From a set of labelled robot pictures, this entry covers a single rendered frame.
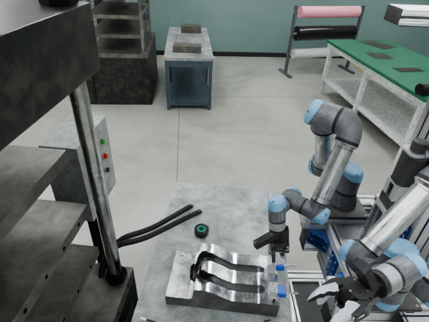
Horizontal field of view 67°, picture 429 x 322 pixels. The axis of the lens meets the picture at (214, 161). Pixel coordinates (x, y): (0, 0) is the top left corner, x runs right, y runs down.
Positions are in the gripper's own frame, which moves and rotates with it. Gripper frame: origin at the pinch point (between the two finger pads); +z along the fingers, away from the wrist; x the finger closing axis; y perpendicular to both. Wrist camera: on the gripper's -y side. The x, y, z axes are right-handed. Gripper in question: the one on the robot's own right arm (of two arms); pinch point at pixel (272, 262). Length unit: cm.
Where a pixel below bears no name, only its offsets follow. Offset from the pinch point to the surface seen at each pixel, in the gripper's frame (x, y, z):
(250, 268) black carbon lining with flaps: 0.2, -10.4, 4.4
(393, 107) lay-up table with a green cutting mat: 364, 195, 46
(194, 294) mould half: -18.1, -34.5, 1.5
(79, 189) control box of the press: -4, -82, -44
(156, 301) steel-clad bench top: -16, -53, 9
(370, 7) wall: 688, 250, -77
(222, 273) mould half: -6.7, -23.1, 1.0
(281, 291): -12.0, 3.3, 5.7
